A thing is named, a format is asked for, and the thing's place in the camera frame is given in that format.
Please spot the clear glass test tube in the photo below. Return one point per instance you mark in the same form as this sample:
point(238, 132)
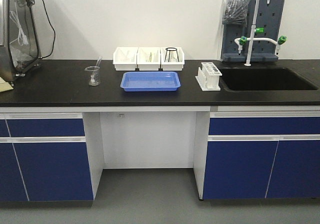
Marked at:
point(98, 61)

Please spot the white test tube rack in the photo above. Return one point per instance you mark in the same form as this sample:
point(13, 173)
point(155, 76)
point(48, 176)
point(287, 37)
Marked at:
point(208, 77)

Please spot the grey pegboard drying rack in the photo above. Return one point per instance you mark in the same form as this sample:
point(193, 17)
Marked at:
point(267, 24)

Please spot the blue plastic tray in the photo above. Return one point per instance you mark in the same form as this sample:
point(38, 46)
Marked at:
point(150, 81)

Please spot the middle white storage bin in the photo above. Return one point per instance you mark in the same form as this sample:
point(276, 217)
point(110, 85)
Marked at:
point(148, 58)

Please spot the white storage bin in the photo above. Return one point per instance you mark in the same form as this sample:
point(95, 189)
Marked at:
point(172, 66)
point(125, 58)
point(148, 58)

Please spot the right white storage bin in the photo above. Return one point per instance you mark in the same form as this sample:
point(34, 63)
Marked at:
point(172, 66)

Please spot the left white storage bin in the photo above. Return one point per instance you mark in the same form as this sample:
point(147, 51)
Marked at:
point(125, 58)

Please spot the clear glass beaker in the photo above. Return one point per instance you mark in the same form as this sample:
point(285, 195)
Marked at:
point(94, 75)

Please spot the black lab sink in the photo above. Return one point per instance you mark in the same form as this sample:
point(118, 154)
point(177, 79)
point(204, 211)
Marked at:
point(256, 79)

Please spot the white gooseneck lab faucet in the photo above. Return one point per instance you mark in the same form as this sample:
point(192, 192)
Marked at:
point(242, 40)

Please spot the right blue cabinet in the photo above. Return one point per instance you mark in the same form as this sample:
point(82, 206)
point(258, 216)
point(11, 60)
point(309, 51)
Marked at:
point(261, 157)

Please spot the blue cabinet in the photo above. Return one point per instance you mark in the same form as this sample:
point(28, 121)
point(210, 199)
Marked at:
point(261, 157)
point(44, 158)

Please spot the left blue cabinet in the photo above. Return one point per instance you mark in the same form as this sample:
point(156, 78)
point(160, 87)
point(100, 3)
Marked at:
point(44, 158)

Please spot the clear plastic bag of pegs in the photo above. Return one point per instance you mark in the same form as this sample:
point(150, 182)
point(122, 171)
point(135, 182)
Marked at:
point(235, 12)

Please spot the metal and glass machine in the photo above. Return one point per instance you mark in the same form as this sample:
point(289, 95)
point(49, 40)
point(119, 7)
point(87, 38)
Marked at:
point(19, 50)

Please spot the yellowish paper pad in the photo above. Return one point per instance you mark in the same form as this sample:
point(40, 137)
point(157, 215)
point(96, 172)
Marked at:
point(4, 85)

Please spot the black wire tripod stand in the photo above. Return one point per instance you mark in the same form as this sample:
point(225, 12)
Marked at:
point(171, 54)

